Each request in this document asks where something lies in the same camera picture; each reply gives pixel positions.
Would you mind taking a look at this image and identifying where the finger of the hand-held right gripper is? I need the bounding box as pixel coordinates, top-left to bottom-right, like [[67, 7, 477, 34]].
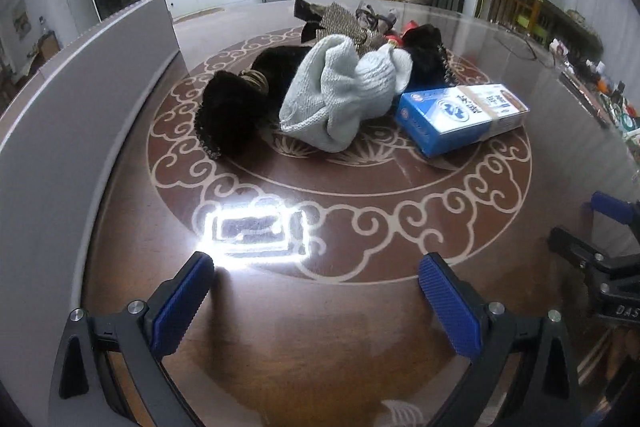
[[590, 191, 640, 229], [547, 227, 640, 275]]

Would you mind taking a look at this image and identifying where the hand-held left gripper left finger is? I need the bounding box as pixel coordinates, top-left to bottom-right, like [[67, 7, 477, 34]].
[[49, 251, 216, 427]]

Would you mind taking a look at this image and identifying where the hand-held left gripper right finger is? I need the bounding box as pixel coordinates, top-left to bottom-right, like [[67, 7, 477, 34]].
[[418, 252, 583, 427]]

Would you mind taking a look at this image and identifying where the blue and white carton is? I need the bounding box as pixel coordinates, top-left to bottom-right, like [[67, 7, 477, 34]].
[[394, 83, 530, 158]]

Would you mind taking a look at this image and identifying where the black fuzzy hat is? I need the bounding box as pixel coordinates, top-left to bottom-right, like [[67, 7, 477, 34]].
[[194, 46, 313, 160]]

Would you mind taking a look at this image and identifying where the black fuzzy scarf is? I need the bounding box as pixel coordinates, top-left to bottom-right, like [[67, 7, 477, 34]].
[[400, 24, 458, 88]]

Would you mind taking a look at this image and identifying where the white knit hat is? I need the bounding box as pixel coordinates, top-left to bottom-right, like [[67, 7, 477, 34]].
[[279, 34, 414, 152]]

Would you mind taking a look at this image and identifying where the brown patterned desktop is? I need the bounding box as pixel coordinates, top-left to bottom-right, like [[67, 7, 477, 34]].
[[0, 0, 640, 427]]

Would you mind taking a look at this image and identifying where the group of small bottles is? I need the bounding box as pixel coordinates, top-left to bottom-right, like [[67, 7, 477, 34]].
[[550, 37, 640, 138]]

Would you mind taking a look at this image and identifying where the red bow ornament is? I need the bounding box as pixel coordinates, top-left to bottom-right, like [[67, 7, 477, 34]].
[[384, 21, 419, 50]]

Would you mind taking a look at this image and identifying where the brown hair claw clip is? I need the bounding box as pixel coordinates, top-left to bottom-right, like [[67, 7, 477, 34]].
[[356, 4, 401, 32]]

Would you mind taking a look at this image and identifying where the sequined bow hair clip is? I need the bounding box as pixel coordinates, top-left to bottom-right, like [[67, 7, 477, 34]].
[[300, 2, 382, 55]]

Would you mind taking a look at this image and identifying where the black hair clip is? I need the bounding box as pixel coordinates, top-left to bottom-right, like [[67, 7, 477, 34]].
[[294, 0, 327, 24]]

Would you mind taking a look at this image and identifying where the framed wall picture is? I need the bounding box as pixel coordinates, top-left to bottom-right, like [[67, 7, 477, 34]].
[[12, 0, 29, 40]]

